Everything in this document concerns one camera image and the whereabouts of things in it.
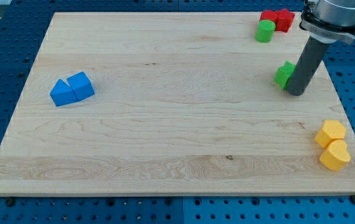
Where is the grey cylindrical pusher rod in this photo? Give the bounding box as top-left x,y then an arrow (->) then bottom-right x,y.
285,37 -> 330,96

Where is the green star block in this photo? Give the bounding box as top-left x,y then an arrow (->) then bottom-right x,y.
273,61 -> 296,90

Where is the red star block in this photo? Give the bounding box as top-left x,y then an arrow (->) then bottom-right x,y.
275,9 -> 295,33

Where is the yellow hexagon block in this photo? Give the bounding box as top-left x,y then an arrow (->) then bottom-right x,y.
315,120 -> 346,149

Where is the green cylinder block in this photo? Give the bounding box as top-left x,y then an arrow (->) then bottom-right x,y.
255,20 -> 275,43

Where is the red cylinder block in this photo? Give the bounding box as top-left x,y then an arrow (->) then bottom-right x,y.
259,10 -> 278,24

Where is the yellow heart block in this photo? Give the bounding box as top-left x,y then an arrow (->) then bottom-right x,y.
319,140 -> 351,171

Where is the wooden board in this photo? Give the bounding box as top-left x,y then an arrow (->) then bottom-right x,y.
0,12 -> 355,197

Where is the blue cube block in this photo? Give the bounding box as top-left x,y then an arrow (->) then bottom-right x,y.
67,72 -> 95,101

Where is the blue triangle block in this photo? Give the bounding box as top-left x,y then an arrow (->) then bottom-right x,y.
50,79 -> 77,106

